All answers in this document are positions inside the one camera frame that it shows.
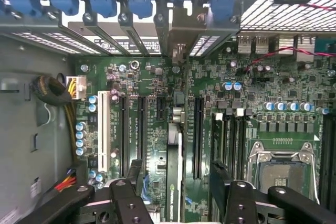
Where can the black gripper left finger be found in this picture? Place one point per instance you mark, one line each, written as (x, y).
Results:
(123, 203)

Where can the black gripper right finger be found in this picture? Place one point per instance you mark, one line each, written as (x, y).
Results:
(241, 203)

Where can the silver chipset heatsink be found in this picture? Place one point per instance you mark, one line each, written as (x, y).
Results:
(154, 214)

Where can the CPU socket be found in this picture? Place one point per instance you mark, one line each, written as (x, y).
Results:
(283, 176)

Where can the black RAM slot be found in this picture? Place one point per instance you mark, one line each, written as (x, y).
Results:
(217, 142)
(333, 155)
(236, 150)
(227, 150)
(326, 155)
(244, 150)

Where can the long black expansion slot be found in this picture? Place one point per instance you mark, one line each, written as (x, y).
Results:
(124, 134)
(142, 129)
(199, 137)

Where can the white expansion slot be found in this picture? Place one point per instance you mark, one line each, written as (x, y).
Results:
(104, 129)

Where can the short black expansion slot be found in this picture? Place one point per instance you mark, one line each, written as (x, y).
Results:
(161, 108)

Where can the green motherboard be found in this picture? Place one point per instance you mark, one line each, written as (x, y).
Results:
(275, 85)

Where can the white power connector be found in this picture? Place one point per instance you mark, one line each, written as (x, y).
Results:
(76, 87)

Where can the black open PC case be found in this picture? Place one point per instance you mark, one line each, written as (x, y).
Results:
(262, 11)

